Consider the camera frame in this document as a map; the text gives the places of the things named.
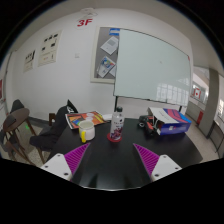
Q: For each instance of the grey chair far back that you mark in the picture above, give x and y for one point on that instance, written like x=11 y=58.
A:
x=17 y=104

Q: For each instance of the black chair with jacket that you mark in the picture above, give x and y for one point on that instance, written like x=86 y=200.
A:
x=49 y=136

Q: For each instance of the round brown wooden table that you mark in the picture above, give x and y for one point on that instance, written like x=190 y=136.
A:
x=11 y=123

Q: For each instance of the white object behind book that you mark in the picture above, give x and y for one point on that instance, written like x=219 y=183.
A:
x=107 y=117

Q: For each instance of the white poster left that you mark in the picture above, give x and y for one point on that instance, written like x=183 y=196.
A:
x=28 y=63

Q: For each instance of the red round coaster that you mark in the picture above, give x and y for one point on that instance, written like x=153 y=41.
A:
x=113 y=140

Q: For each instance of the blue white cardboard box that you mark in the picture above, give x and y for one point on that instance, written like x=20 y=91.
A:
x=168 y=121

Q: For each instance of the white poster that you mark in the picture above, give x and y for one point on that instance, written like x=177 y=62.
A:
x=28 y=63
x=48 y=50

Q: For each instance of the colourful book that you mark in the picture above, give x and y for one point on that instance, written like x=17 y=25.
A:
x=74 y=119

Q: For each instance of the grey notice board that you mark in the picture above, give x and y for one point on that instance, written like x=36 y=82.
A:
x=105 y=54

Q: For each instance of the black device on table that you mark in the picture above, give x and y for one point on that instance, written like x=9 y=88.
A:
x=147 y=122

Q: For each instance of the white mug yellow handle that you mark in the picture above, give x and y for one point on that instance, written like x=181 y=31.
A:
x=86 y=130

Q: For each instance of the red 3F wall sign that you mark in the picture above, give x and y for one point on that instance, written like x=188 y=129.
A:
x=83 y=22

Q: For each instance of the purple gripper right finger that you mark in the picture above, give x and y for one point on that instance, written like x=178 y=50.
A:
x=156 y=166

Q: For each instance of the large whiteboard on stand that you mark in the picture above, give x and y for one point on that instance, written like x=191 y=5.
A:
x=151 y=69

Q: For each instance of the black table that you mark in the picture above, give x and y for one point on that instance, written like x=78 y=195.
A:
x=110 y=165

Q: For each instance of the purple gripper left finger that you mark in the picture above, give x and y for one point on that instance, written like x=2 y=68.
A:
x=65 y=166

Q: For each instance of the clear plastic water bottle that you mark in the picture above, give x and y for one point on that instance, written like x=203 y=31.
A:
x=117 y=123

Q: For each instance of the white poster right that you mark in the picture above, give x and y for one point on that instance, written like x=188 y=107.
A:
x=48 y=50

